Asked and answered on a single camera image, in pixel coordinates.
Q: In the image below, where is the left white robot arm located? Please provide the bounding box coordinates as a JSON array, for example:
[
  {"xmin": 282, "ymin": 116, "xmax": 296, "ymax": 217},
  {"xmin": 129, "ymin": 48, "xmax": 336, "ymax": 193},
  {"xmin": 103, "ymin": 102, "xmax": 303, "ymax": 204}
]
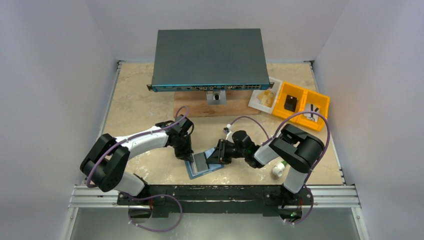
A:
[{"xmin": 80, "ymin": 115, "xmax": 194, "ymax": 205}]

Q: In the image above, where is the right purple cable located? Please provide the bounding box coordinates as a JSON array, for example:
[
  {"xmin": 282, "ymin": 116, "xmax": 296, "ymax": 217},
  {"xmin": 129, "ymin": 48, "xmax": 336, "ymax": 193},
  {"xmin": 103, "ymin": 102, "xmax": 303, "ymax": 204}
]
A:
[{"xmin": 226, "ymin": 110, "xmax": 331, "ymax": 185}]

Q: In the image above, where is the grey network switch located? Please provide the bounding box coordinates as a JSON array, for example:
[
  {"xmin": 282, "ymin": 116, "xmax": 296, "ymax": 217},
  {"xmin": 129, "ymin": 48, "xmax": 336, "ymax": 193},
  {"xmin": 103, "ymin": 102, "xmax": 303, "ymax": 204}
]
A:
[{"xmin": 147, "ymin": 28, "xmax": 273, "ymax": 92}]

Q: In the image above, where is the white tray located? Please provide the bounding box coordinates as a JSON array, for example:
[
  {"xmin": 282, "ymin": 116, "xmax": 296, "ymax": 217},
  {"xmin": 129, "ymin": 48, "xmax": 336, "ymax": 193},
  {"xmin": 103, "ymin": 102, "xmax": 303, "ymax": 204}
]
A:
[{"xmin": 248, "ymin": 77, "xmax": 283, "ymax": 114}]

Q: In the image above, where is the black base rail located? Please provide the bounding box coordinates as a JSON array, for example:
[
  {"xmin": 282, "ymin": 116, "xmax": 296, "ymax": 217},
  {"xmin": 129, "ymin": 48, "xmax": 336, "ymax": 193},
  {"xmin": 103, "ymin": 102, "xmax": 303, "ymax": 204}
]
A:
[{"xmin": 117, "ymin": 184, "xmax": 313, "ymax": 220}]

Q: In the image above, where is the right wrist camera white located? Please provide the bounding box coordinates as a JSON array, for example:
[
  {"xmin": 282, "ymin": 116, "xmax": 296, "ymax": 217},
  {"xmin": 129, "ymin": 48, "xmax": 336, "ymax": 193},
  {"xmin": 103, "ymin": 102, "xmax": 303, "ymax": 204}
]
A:
[{"xmin": 223, "ymin": 124, "xmax": 233, "ymax": 140}]

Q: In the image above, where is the yellow bin left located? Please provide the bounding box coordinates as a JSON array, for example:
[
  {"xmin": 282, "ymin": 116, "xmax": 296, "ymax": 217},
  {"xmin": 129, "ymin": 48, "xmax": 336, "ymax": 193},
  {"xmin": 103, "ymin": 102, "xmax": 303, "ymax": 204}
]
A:
[{"xmin": 271, "ymin": 82, "xmax": 308, "ymax": 119}]

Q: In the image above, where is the blue card holder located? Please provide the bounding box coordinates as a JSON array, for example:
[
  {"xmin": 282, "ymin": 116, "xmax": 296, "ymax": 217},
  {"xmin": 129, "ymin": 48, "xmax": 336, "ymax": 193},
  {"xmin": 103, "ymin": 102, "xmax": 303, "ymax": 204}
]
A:
[{"xmin": 185, "ymin": 147, "xmax": 224, "ymax": 180}]

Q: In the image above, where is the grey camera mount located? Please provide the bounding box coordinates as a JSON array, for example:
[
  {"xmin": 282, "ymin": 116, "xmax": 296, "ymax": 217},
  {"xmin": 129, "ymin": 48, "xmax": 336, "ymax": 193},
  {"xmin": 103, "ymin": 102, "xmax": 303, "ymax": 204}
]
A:
[{"xmin": 206, "ymin": 90, "xmax": 227, "ymax": 105}]

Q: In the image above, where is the yellow bin right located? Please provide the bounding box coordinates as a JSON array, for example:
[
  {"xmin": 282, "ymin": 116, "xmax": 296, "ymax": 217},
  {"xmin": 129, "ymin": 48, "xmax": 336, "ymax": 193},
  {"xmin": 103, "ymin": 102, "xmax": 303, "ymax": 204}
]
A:
[{"xmin": 296, "ymin": 90, "xmax": 330, "ymax": 132}]

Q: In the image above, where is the grey card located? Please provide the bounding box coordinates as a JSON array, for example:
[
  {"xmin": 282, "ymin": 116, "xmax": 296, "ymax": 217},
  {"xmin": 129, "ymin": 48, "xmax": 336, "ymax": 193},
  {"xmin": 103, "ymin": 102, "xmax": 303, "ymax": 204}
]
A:
[{"xmin": 192, "ymin": 152, "xmax": 209, "ymax": 174}]

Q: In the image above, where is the white pvc pipe fitting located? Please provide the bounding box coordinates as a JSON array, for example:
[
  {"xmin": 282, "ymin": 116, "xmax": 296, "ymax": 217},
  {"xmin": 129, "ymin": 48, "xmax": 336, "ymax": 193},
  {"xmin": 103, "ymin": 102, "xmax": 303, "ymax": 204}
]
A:
[{"xmin": 271, "ymin": 161, "xmax": 288, "ymax": 178}]

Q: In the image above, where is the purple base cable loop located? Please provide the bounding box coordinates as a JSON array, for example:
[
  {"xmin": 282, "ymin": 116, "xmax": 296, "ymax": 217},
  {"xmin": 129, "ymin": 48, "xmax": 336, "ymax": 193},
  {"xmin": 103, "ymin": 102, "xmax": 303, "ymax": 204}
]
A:
[{"xmin": 127, "ymin": 194, "xmax": 184, "ymax": 233}]

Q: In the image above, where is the wooden board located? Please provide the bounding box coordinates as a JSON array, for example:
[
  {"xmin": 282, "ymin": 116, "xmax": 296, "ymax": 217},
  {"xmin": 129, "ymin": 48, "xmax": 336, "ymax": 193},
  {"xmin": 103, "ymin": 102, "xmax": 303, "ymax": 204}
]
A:
[{"xmin": 174, "ymin": 90, "xmax": 261, "ymax": 117}]

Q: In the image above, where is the amber item in tray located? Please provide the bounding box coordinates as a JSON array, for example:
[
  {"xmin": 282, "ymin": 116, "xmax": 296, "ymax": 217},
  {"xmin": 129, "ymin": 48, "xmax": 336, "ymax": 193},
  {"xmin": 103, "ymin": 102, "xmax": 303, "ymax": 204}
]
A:
[{"xmin": 257, "ymin": 89, "xmax": 275, "ymax": 108}]

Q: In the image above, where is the black block in bin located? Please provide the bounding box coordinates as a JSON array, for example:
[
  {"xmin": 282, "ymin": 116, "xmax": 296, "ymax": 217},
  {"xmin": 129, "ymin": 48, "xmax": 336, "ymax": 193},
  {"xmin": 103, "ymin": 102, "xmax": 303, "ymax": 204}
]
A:
[{"xmin": 284, "ymin": 95, "xmax": 298, "ymax": 112}]

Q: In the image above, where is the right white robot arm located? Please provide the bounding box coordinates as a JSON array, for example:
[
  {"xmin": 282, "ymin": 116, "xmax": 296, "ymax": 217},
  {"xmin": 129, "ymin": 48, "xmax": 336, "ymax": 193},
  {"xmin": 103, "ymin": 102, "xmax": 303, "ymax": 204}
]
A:
[{"xmin": 205, "ymin": 124, "xmax": 325, "ymax": 204}]

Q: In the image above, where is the yellow bin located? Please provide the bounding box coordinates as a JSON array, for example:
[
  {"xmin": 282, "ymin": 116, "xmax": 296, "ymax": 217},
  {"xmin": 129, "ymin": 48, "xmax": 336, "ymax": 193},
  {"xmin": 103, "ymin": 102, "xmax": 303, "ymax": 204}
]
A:
[
  {"xmin": 296, "ymin": 90, "xmax": 330, "ymax": 132},
  {"xmin": 271, "ymin": 82, "xmax": 308, "ymax": 119}
]

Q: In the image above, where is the white black card in bin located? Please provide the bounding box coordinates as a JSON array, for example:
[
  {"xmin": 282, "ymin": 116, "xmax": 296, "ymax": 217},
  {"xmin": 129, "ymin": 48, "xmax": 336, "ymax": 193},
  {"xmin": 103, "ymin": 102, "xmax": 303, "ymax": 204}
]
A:
[{"xmin": 303, "ymin": 103, "xmax": 320, "ymax": 123}]

